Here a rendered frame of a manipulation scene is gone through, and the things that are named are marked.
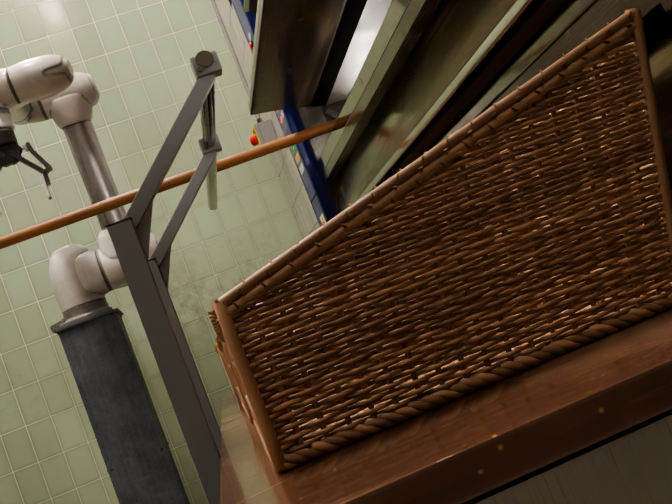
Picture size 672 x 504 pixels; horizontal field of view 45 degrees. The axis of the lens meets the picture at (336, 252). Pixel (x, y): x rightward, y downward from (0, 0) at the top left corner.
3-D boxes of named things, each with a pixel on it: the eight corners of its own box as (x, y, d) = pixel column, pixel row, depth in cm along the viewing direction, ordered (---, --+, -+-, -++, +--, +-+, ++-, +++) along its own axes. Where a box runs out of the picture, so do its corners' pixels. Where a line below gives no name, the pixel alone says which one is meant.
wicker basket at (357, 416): (537, 310, 129) (472, 152, 131) (770, 269, 73) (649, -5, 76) (251, 428, 120) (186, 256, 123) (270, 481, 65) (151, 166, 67)
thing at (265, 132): (278, 149, 322) (269, 125, 323) (279, 142, 312) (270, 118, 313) (260, 155, 321) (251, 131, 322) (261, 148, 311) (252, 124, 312)
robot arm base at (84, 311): (57, 336, 288) (52, 321, 289) (117, 314, 293) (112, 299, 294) (48, 333, 271) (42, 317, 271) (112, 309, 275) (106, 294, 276)
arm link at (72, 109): (113, 289, 294) (170, 268, 298) (110, 293, 278) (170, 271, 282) (34, 87, 285) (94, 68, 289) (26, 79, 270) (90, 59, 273)
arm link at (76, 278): (66, 315, 289) (45, 259, 291) (115, 297, 292) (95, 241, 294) (57, 312, 273) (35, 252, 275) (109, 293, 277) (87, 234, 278)
